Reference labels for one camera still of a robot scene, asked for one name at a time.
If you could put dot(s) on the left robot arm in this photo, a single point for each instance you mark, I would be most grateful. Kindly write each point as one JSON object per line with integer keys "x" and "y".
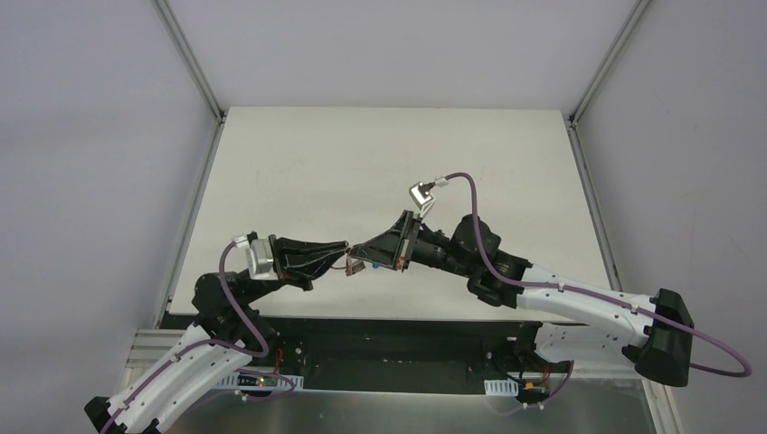
{"x": 226, "y": 335}

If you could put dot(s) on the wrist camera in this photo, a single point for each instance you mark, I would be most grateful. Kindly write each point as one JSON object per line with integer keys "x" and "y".
{"x": 259, "y": 256}
{"x": 421, "y": 195}

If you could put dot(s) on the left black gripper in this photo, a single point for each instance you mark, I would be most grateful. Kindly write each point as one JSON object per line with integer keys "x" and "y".
{"x": 279, "y": 259}

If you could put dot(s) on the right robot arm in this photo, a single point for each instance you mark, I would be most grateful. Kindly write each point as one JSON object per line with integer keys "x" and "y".
{"x": 647, "y": 332}

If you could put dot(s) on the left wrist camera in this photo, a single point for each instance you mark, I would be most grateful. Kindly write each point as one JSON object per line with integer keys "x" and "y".
{"x": 259, "y": 256}

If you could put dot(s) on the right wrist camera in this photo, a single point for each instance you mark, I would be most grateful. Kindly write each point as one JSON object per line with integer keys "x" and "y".
{"x": 421, "y": 195}

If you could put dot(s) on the aluminium frame post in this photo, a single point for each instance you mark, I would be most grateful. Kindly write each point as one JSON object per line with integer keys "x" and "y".
{"x": 610, "y": 59}
{"x": 185, "y": 51}

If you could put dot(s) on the left aluminium frame post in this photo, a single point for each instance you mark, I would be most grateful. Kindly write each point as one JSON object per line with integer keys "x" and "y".
{"x": 185, "y": 51}

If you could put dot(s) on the right aluminium frame post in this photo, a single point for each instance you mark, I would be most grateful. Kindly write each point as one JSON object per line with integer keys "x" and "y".
{"x": 610, "y": 59}

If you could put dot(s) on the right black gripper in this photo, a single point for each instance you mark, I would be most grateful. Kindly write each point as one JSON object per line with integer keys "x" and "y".
{"x": 406, "y": 240}

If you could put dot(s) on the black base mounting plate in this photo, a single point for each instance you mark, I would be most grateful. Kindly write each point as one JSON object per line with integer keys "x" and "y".
{"x": 441, "y": 357}

